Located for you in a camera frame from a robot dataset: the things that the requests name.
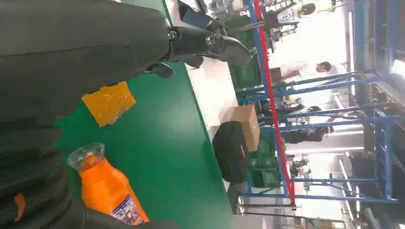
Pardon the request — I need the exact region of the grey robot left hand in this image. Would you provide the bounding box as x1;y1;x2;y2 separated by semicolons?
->
0;0;252;229

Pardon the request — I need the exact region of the orange drink bottle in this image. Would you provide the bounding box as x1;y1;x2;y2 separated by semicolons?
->
13;193;27;222
66;143;150;226

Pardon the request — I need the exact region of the yellow plastic sheet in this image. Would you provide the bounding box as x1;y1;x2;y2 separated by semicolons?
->
81;81;137;128

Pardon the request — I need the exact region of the dark blue notebook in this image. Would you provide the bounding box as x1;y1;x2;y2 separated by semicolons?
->
179;1;213;31

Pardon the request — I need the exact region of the green table mat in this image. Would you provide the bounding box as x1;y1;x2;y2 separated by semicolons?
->
53;0;235;229

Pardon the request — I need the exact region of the white table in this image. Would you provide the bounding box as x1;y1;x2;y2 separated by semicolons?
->
164;0;268;229

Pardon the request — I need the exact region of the green plastic crate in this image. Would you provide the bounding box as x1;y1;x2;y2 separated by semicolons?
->
248;133;282;188
226;16;263;90

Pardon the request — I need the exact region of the black zipped carry case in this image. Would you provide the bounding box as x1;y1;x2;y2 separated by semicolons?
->
212;121;251;187

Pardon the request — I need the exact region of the brown cardboard box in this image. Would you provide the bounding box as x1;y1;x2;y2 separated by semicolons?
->
229;104;261;152

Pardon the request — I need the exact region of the red pole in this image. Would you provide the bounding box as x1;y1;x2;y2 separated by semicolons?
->
253;0;296;205

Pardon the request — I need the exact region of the grey humanoid robot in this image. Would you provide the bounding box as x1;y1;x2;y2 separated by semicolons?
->
262;0;317;51

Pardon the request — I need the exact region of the person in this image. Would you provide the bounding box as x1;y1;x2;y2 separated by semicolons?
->
281;125;334;145
280;62;349;83

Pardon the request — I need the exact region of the blue metal rack frame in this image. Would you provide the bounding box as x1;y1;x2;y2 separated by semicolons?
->
235;0;400;205

